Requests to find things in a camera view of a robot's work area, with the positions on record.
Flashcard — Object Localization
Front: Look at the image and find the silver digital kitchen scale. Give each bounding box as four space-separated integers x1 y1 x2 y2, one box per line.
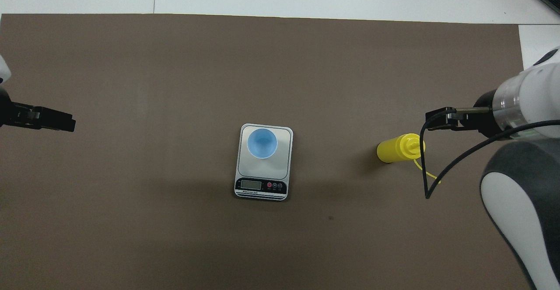
234 123 294 201

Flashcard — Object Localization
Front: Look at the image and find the yellow squeeze seasoning bottle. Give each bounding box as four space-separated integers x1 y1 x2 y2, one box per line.
377 133 441 184

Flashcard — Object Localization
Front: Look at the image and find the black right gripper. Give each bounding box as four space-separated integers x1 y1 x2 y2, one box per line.
426 89 504 139

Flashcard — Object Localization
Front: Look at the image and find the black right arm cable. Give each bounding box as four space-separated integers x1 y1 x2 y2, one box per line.
420 108 560 200

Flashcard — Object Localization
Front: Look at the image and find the brown table mat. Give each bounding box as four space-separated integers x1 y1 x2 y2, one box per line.
0 14 550 290

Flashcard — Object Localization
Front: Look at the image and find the light blue plastic cup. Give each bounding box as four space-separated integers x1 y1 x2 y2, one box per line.
247 128 278 160

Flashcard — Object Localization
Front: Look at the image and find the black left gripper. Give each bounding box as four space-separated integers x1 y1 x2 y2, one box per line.
0 87 77 133

